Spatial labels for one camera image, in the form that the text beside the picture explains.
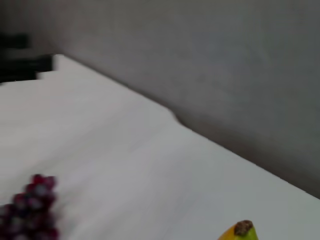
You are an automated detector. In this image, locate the dark red grape bunch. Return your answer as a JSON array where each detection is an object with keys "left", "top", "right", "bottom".
[{"left": 0, "top": 174, "right": 60, "bottom": 240}]

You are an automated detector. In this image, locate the yellow plastic banana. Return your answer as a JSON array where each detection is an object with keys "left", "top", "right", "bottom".
[{"left": 217, "top": 219, "right": 258, "bottom": 240}]

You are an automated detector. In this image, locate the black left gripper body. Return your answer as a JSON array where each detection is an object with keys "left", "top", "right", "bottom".
[{"left": 0, "top": 33, "right": 38, "bottom": 85}]

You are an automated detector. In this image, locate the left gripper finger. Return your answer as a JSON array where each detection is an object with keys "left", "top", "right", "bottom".
[{"left": 36, "top": 53, "right": 55, "bottom": 76}]

